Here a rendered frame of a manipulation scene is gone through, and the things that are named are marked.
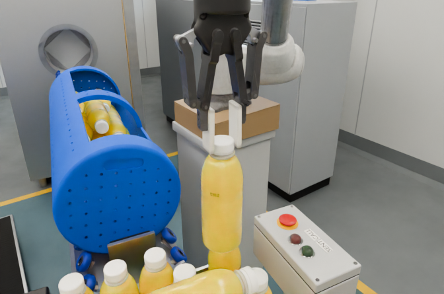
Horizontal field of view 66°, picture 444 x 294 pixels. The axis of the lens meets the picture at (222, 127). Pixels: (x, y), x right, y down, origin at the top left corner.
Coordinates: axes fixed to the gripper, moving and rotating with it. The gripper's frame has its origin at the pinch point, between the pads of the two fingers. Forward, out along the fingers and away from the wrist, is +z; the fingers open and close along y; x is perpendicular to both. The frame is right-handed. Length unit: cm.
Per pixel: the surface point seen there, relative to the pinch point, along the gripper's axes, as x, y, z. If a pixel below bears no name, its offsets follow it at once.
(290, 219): -1.9, -16.3, 23.8
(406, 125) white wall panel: -137, -246, 95
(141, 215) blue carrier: -25.2, 9.2, 30.5
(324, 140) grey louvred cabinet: -137, -153, 91
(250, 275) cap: 9.7, -0.2, 20.6
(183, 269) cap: -0.4, 7.2, 25.4
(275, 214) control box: -5.8, -15.3, 25.0
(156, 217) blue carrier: -25.2, 5.5, 32.3
